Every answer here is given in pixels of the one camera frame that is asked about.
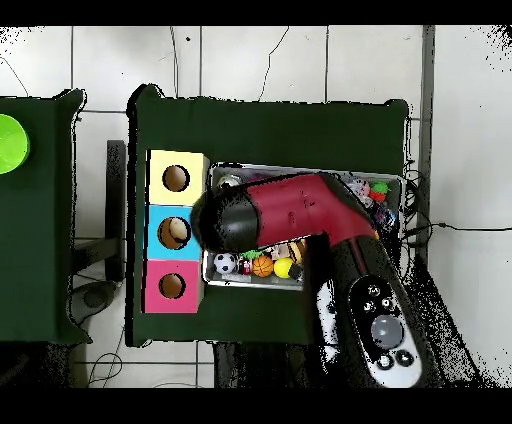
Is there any large dark green tablecloth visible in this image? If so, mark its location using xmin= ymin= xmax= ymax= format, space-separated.
xmin=125 ymin=82 xmax=410 ymax=348

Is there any lime green bowl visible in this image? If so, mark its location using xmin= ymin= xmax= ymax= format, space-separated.
xmin=0 ymin=113 xmax=31 ymax=175

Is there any silver mesh bin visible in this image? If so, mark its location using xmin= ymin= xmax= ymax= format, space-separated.
xmin=201 ymin=160 xmax=405 ymax=291

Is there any beige brown ball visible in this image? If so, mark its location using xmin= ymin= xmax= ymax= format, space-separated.
xmin=167 ymin=217 xmax=189 ymax=245

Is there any small dark green tablecloth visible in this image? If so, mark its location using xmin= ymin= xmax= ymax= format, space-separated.
xmin=0 ymin=88 xmax=93 ymax=346

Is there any black power cable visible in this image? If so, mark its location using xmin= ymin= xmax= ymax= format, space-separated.
xmin=403 ymin=221 xmax=512 ymax=234

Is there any small soccer ball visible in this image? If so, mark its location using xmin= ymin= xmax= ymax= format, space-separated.
xmin=212 ymin=252 xmax=238 ymax=276

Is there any grey stand base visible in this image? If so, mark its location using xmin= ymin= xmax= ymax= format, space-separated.
xmin=69 ymin=279 xmax=119 ymax=326

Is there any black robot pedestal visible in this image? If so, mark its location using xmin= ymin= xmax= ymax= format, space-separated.
xmin=213 ymin=341 xmax=317 ymax=388

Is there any wooden box with three holes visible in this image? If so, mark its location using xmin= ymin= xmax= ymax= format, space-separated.
xmin=141 ymin=149 xmax=211 ymax=315

